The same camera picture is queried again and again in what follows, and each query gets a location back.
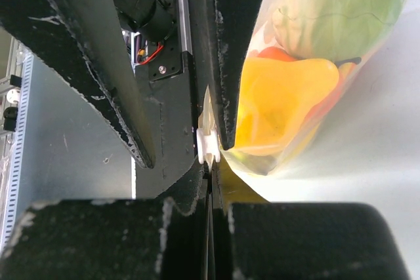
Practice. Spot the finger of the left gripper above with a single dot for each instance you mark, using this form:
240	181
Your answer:
82	41
221	31

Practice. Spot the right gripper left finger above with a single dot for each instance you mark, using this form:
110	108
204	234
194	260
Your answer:
87	211

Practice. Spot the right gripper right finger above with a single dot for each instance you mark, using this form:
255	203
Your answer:
255	239

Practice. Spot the clear zip top bag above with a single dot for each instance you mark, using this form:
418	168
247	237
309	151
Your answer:
244	164

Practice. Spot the yellow fake bell pepper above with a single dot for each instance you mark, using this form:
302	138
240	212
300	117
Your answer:
275	97

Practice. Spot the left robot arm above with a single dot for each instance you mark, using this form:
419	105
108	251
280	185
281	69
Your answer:
144	1

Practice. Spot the orange fake fruit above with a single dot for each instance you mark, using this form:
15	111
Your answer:
276	53

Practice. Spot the green fake cabbage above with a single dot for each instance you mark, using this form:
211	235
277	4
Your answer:
335	30

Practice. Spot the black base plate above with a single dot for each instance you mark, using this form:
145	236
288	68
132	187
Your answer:
159	53

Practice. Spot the white slotted cable duct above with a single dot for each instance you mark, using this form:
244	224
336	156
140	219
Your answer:
15	164

